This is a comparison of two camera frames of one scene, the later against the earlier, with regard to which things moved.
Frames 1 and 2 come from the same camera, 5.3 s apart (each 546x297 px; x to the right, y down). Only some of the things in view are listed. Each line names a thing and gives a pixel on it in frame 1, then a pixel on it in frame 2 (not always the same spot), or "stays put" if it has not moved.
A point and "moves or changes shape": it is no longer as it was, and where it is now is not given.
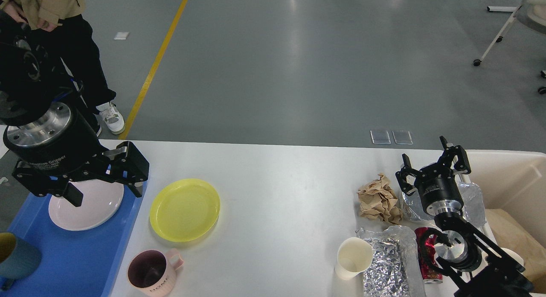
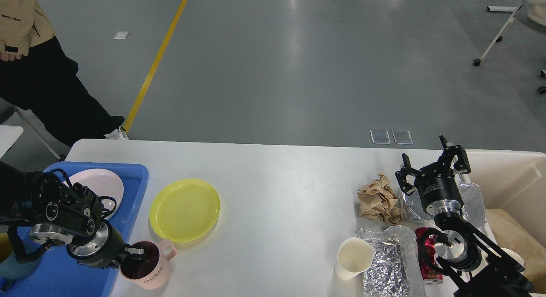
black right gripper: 437,184 stays put
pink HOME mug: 152,273 moves or changes shape
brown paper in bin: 510,234 stays put
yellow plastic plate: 184,210 stays put
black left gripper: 61,137 → 103,249
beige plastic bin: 513,181 stays put
